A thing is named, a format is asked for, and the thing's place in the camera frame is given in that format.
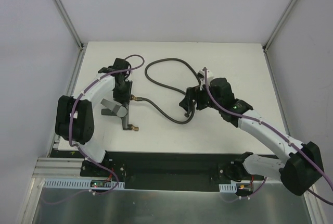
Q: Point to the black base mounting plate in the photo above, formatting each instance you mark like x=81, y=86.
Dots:
x=164, y=171

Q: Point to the left aluminium frame post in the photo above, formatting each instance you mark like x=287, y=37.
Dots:
x=68, y=23

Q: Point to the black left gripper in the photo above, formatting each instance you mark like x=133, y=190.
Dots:
x=124, y=95

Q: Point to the left white cable duct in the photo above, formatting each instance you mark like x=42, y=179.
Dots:
x=84, y=184

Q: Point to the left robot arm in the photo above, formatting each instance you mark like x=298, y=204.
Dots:
x=75, y=119

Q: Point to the aluminium frame post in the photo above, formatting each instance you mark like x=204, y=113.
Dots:
x=280, y=23
x=68, y=23

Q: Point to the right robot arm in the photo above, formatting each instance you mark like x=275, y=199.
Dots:
x=297, y=165

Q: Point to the aluminium front rail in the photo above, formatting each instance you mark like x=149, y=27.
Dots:
x=57, y=168

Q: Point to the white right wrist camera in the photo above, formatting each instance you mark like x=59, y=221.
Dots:
x=205, y=76

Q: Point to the right white cable duct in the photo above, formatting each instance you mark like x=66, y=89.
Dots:
x=228, y=188

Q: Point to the white cable duct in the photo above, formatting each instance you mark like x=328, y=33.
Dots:
x=84, y=184
x=228, y=188

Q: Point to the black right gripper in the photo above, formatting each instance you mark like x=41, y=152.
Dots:
x=194, y=98

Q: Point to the right aluminium frame post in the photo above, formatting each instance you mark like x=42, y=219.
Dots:
x=280, y=23

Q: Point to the dark grey faucet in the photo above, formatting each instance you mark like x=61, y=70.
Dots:
x=120, y=111

